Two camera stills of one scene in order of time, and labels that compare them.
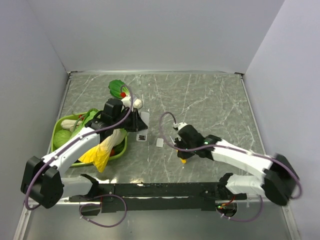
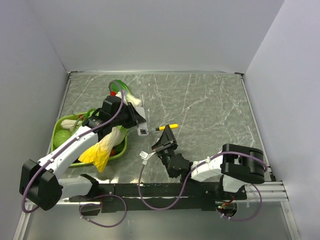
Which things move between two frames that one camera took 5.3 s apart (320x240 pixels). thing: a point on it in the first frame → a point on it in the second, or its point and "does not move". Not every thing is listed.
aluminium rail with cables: (175, 196) does not move
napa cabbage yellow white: (99, 154) does not move
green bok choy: (118, 89) does not move
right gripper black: (184, 155) → (167, 139)
